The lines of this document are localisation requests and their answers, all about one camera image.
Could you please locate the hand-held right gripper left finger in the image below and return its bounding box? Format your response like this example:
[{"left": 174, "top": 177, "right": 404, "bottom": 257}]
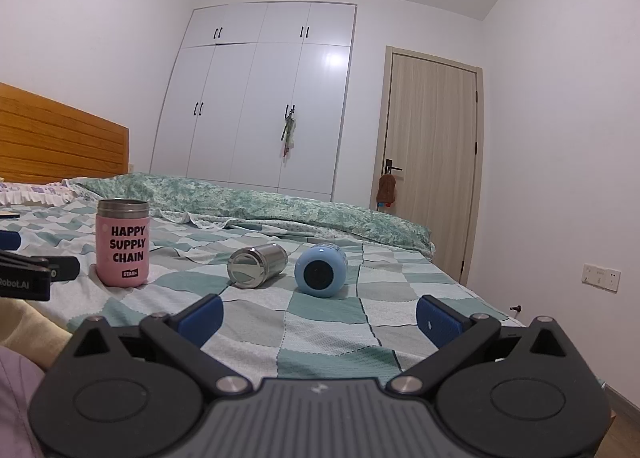
[{"left": 62, "top": 294, "right": 251, "bottom": 395}]

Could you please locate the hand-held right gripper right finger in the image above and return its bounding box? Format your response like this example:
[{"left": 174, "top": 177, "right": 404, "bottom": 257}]
[{"left": 390, "top": 295, "right": 576, "bottom": 395}]

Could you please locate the shiny steel cup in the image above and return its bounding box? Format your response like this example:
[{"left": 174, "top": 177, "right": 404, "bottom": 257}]
[{"left": 227, "top": 243, "right": 289, "bottom": 287}]

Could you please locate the pink cup with steel rim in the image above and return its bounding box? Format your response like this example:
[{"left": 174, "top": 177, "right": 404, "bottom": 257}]
[{"left": 95, "top": 199, "right": 151, "bottom": 288}]

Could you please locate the beige cloth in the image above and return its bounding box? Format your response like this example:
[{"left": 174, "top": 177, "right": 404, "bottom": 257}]
[{"left": 0, "top": 296, "right": 74, "bottom": 372}]

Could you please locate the ruffled floral pillow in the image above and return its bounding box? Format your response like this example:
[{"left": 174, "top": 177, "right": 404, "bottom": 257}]
[{"left": 0, "top": 181, "right": 83, "bottom": 207}]

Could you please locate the wooden headboard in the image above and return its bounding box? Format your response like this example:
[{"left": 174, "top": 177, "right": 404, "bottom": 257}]
[{"left": 0, "top": 82, "right": 130, "bottom": 185}]

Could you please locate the person's pink clothing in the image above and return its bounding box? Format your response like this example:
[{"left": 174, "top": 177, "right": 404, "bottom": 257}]
[{"left": 0, "top": 345, "right": 47, "bottom": 458}]

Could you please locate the brown hanging pouch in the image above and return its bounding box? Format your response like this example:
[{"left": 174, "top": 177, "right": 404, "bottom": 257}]
[{"left": 376, "top": 173, "right": 398, "bottom": 211}]

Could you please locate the green floral quilt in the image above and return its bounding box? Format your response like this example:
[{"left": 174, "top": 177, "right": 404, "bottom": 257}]
[{"left": 62, "top": 172, "right": 435, "bottom": 259}]

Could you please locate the light wooden door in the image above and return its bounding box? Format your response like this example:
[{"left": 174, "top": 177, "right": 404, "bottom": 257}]
[{"left": 371, "top": 44, "right": 485, "bottom": 287}]

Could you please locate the hanging green tassel ornament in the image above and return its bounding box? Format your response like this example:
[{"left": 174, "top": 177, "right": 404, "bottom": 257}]
[{"left": 279, "top": 104, "right": 299, "bottom": 157}]

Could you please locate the white wardrobe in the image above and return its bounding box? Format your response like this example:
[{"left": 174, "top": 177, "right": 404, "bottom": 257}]
[{"left": 149, "top": 1, "right": 359, "bottom": 202}]

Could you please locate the white wall socket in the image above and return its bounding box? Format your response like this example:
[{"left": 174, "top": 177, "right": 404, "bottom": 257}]
[{"left": 581, "top": 263, "right": 622, "bottom": 293}]

